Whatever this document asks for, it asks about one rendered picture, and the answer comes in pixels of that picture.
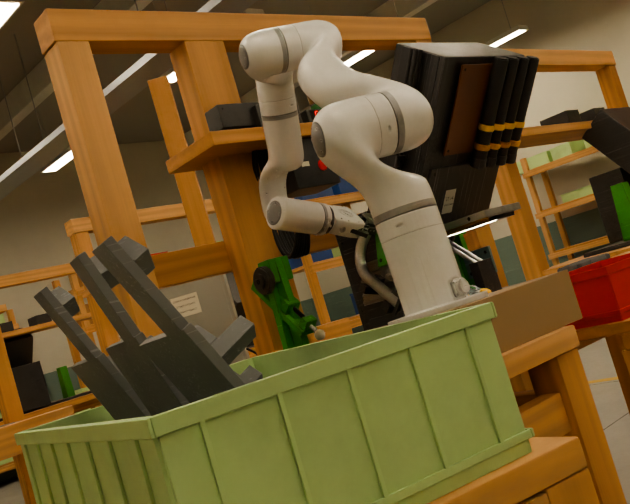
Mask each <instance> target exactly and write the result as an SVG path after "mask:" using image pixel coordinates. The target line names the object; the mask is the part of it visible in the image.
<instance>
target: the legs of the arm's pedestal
mask: <svg viewBox="0 0 630 504"><path fill-rule="evenodd" d="M528 373H529V376H530V379H531V382H532V385H533V388H534V390H526V391H519V392H514V395H515V398H516V401H517V404H518V408H519V411H520V414H521V417H522V420H523V424H524V427H525V428H533V431H534V434H535V436H534V437H570V436H575V437H578V438H579V440H580V443H581V446H582V449H583V452H584V455H585V459H586V462H587V467H585V468H588V469H589V471H590V474H591V477H592V481H593V484H594V487H595V490H596V493H597V496H598V500H599V503H600V504H627V502H626V499H625V496H624V493H623V490H622V486H621V483H620V480H619V477H618V474H617V471H616V468H615V465H614V461H613V458H612V455H611V452H610V449H609V446H608V443H607V440H606V436H605V433H604V430H603V427H602V424H601V421H600V418H599V414H598V411H597V408H596V405H595V402H594V399H593V396H592V393H591V389H590V386H589V383H588V380H587V377H586V374H585V371H584V368H583V364H582V361H581V358H580V355H579V352H578V349H577V348H574V349H572V350H570V351H567V352H565V353H563V354H561V355H559V356H557V357H555V358H553V359H551V360H549V361H546V362H544V363H542V364H540V365H538V366H536V367H534V368H532V369H530V370H528Z"/></svg>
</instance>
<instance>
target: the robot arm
mask: <svg viewBox="0 0 630 504"><path fill-rule="evenodd" d="M342 47H343V45H342V37H341V34H340V32H339V30H338V28H337V27H336V26H335V25H333V24H332V23H330V22H327V21H323V20H311V21H304V22H299V23H294V24H289V25H283V26H278V27H272V28H267V29H262V30H258V31H255V32H252V33H250V34H248V35H247V36H245V37H244V38H243V39H242V41H241V43H240V45H239V59H240V62H241V65H242V67H243V69H244V70H245V72H246V73H247V74H248V75H249V76H250V77H251V78H252V79H254V80H255V82H256V89H257V95H258V100H259V106H260V112H261V118H262V123H263V129H264V134H265V139H266V144H267V150H268V161H267V163H266V165H265V166H264V168H263V170H262V172H261V175H260V179H259V193H260V200H261V205H262V210H263V213H264V216H265V218H266V220H267V224H268V225H269V227H270V228H271V229H273V230H281V231H289V232H297V233H305V234H313V235H324V234H327V233H330V234H334V235H338V236H343V237H349V238H359V236H362V237H364V238H367V236H368V235H376V233H378V236H379V239H380V242H381V244H382V248H383V251H384V254H385V257H386V260H387V263H388V266H389V269H390V272H391V275H392V278H393V281H394V284H395V287H396V290H397V293H398V296H399V299H400V302H401V305H402V308H403V311H404V314H405V316H404V317H401V318H398V319H396V320H393V321H390V322H388V326H389V325H393V324H397V323H401V322H406V321H410V320H414V319H419V318H423V317H427V316H431V315H434V314H437V313H440V312H443V311H446V310H449V309H452V308H455V307H458V306H461V305H464V304H467V303H470V302H473V301H476V300H479V299H482V298H484V297H487V296H489V295H488V292H487V290H486V291H482V292H479V293H475V294H472V295H469V296H468V294H467V292H469V290H470V285H469V283H468V281H467V280H466V279H465V278H463V277H462V276H461V273H460V270H459V267H458V264H457V262H456V259H455V256H454V253H453V250H452V247H451V244H450V241H449V238H448V235H447V232H446V230H445V227H444V224H443V221H442V218H441V215H440V212H439V209H438V207H437V203H436V200H435V198H434V195H433V192H432V190H431V187H430V185H429V183H428V181H427V180H426V179H425V178H424V177H423V176H421V175H418V174H415V173H410V172H405V171H401V170H398V169H395V168H392V167H390V166H388V165H386V164H384V163H383V162H382V161H380V160H379V158H383V157H386V156H390V155H394V154H398V153H402V152H406V151H409V150H412V149H414V148H417V147H419V146H420V145H421V144H423V143H424V142H425V141H426V140H427V139H428V138H429V136H430V134H431V132H432V130H433V125H434V116H433V111H432V108H431V106H430V104H429V102H428V101H427V99H426V98H425V97H424V96H423V95H422V94H421V93H420V92H419V91H417V90H416V89H414V88H412V87H410V86H408V85H405V84H403V83H400V82H397V81H393V80H390V79H386V78H382V77H378V76H374V75H370V74H365V73H361V72H358V71H355V70H353V69H351V68H350V67H348V66H347V65H346V64H345V63H344V62H343V61H341V60H340V59H341V56H342ZM296 70H298V71H297V77H298V83H299V86H300V87H301V89H302V91H303V92H304V93H305V94H306V95H307V96H308V97H309V98H310V99H311V100H312V101H313V102H314V103H315V104H317V105H318V106H319V107H321V108H322V109H321V110H320V111H319V112H318V113H317V115H316V116H315V118H314V120H313V123H312V127H311V141H312V144H313V147H314V150H315V152H316V154H317V156H318V157H319V159H320V160H321V161H322V162H323V163H324V164H325V165H326V166H327V167H328V168H329V169H330V170H332V171H333V172H334V173H336V174H337V175H338V176H340V177H341V178H343V179H344V180H346V181H347V182H349V183H350V184H351V185H352V186H354V187H355V188H356V189H357V190H358V191H359V192H360V193H361V194H362V196H363V197H364V199H365V201H366V203H367V205H368V207H369V210H370V213H371V215H372V218H373V221H374V224H375V225H374V224H371V223H368V224H365V222H366V218H365V217H364V216H360V217H359V216H358V215H357V214H356V213H354V212H353V211H352V210H351V209H350V208H348V207H345V206H335V205H327V204H325V203H318V202H312V201H305V200H299V199H292V198H288V197H287V190H286V179H287V174H288V172H290V171H293V170H296V169H298V168H299V167H300V166H301V165H302V163H303V160H304V150H303V143H302V136H301V130H300V123H299V116H298V110H297V103H296V97H295V90H294V84H293V71H296ZM362 228H364V229H363V231H362V230H361V229H362Z"/></svg>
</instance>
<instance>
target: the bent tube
mask: <svg viewBox="0 0 630 504"><path fill-rule="evenodd" d="M362 215H363V216H364V217H365V218H366V222H365V224H368V223H371V224H374V221H373V218H372V215H371V213H365V212H363V213H362ZM374 225H375V224H374ZM370 238H371V235H368V236H367V238H364V237H362V236H359V238H358V240H357V243H356V247H355V265H356V269H357V272H358V274H359V276H360V277H361V279H362V280H363V281H364V282H365V283H366V284H367V285H369V286H370V287H371V288H372V289H373V290H375V291H376V292H377V293H378V294H379V295H381V296H382V297H383V298H384V299H385V300H387V301H388V302H389V303H390V304H391V305H392V306H394V307H395V305H396V302H397V300H398V297H396V296H395V295H394V294H393V293H391V292H392V290H391V289H390V288H389V287H387V286H386V285H385V284H384V283H382V282H381V281H380V280H379V279H378V278H376V277H375V276H374V275H373V274H371V272H370V271H369V269H368V267H367V264H366V248H367V244H368V242H369V240H370Z"/></svg>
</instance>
